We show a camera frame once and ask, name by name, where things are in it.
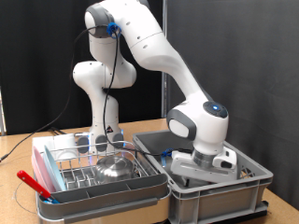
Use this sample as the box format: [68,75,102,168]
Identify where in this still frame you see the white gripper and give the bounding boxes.
[169,146,239,188]

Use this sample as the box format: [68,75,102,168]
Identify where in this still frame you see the stainless steel cup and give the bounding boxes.
[93,155,135,184]

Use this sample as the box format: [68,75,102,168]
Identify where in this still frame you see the light blue plate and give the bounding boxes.
[43,145,67,192]

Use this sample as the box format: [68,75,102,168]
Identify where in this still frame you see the grey dish rack tray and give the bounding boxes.
[32,146,172,224]

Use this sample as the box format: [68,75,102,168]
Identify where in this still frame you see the grey plastic crate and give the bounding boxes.
[132,125,275,224]

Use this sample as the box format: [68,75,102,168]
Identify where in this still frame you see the metal background pole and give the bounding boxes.
[161,0,169,119]

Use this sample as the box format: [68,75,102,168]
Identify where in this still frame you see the pink plate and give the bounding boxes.
[32,147,57,194]

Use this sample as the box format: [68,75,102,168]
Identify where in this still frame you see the blue cable clip on gripper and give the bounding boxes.
[161,147,174,168]

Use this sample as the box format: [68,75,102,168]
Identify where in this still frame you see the metal wire dish rack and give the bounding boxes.
[40,140,158,190]

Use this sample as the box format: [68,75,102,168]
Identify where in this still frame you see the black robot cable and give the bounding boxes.
[0,25,194,163]

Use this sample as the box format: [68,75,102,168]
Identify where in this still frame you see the red handled utensil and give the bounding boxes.
[16,170,60,205]

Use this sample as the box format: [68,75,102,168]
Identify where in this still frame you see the blue cable clip on arm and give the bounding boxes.
[106,21,122,39]

